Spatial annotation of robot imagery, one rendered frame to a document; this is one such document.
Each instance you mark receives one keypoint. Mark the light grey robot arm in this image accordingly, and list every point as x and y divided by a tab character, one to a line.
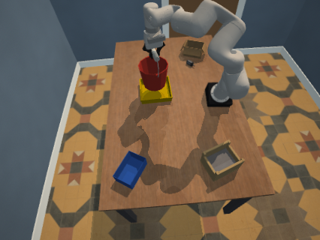
196	25

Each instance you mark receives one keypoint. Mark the blue open bin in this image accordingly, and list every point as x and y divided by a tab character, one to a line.
126	172

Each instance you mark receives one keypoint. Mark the brown cardboard box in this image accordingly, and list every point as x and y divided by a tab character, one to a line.
190	52

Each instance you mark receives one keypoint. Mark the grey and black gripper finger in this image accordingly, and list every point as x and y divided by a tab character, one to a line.
148	50
159	49

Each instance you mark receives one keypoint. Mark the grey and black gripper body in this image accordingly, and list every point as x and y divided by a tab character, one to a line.
152	45

